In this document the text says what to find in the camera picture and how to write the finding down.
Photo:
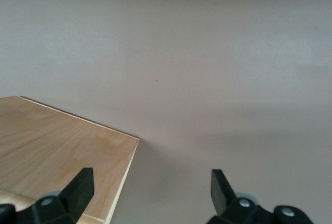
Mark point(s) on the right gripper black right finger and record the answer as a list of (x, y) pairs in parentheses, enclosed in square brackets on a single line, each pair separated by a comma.
[(225, 203)]

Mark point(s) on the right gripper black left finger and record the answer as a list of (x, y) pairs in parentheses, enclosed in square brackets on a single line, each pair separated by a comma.
[(72, 198)]

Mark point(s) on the light wooden drawer cabinet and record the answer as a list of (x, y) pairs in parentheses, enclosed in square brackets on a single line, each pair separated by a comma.
[(64, 143)]

